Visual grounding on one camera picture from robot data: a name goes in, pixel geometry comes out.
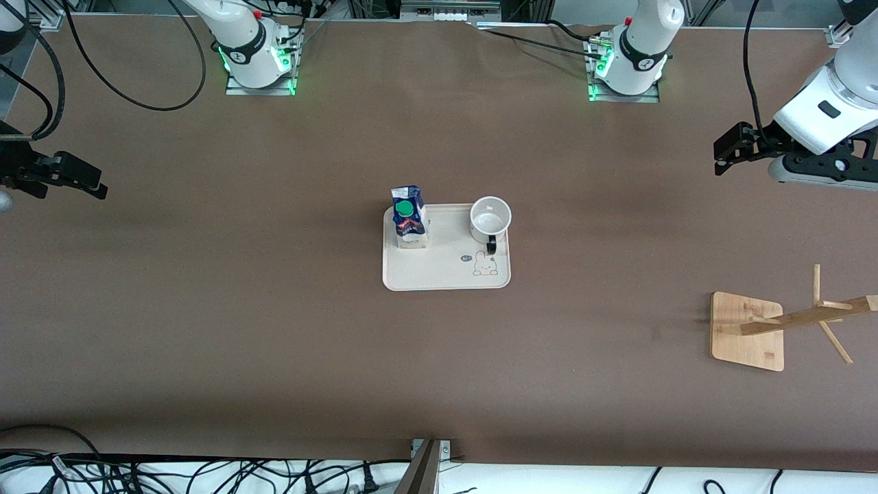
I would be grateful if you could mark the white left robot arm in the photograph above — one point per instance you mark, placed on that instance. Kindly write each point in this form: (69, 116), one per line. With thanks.
(641, 41)

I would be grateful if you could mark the beige rabbit print tray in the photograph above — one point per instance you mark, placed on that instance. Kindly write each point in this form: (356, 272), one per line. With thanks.
(446, 267)

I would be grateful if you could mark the blue white milk carton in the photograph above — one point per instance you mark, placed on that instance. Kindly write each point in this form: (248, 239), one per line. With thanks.
(409, 223)

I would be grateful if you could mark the aluminium frame profile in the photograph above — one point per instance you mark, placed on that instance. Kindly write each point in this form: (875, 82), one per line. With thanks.
(838, 36)
(48, 15)

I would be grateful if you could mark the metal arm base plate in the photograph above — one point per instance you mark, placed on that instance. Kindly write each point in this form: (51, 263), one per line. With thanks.
(260, 90)
(621, 97)

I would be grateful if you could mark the white power strip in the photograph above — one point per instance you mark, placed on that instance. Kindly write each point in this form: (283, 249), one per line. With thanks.
(449, 10)

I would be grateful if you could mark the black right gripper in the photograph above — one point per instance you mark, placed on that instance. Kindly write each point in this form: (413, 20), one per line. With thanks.
(15, 167)

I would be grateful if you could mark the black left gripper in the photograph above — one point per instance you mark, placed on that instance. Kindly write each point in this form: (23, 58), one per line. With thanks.
(766, 143)

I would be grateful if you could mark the grey metal camera post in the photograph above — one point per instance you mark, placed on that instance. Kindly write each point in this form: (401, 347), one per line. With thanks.
(422, 473)

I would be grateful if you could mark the wooden mug rack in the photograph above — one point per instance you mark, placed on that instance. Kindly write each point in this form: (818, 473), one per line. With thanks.
(737, 336)

